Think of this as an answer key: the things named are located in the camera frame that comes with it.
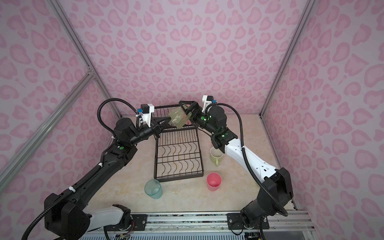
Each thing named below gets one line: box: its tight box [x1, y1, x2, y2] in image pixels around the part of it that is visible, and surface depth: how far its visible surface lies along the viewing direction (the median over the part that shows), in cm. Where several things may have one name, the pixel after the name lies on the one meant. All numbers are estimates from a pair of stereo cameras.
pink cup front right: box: [206, 172, 222, 192], surface depth 86 cm
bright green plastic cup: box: [168, 104, 192, 129], surface depth 65 cm
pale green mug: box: [210, 146, 225, 167], surface depth 88 cm
